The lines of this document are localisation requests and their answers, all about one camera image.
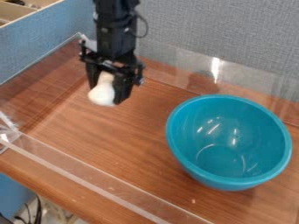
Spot white brown toy mushroom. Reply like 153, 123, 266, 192
88, 72, 116, 107

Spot black cables under table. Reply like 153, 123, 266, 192
0, 195, 44, 224

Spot clear acrylic front barrier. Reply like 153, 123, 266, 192
0, 111, 212, 224

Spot clear acrylic barrier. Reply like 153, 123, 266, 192
134, 39, 299, 102
0, 111, 212, 224

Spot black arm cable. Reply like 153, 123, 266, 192
129, 11, 149, 39

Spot blue plastic bowl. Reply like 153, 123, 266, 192
165, 94, 293, 191

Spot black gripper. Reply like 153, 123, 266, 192
78, 38, 145, 105

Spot wooden shelf box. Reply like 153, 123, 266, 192
0, 0, 65, 28

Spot clear acrylic back barrier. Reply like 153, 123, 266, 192
134, 39, 299, 102

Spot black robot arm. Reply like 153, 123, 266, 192
78, 0, 148, 107

